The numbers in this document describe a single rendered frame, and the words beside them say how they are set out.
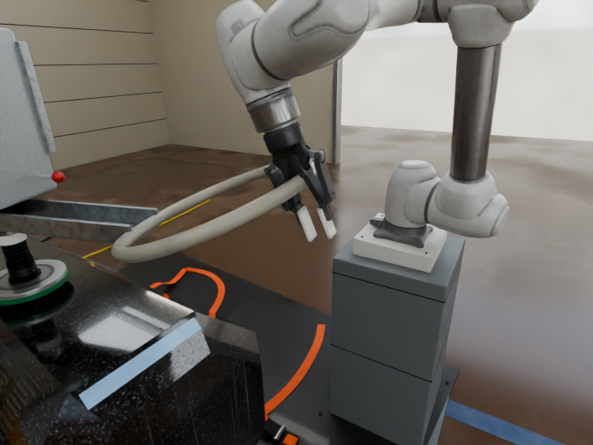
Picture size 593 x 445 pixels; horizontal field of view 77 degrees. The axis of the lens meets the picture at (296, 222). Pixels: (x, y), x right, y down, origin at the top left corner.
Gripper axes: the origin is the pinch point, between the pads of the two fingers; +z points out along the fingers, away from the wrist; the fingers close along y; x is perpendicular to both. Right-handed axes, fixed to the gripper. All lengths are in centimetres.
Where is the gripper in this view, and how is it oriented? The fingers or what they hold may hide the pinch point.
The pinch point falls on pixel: (317, 222)
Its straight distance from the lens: 75.6
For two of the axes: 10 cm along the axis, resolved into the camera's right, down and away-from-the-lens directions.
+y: -8.1, 1.4, 5.7
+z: 3.6, 8.9, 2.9
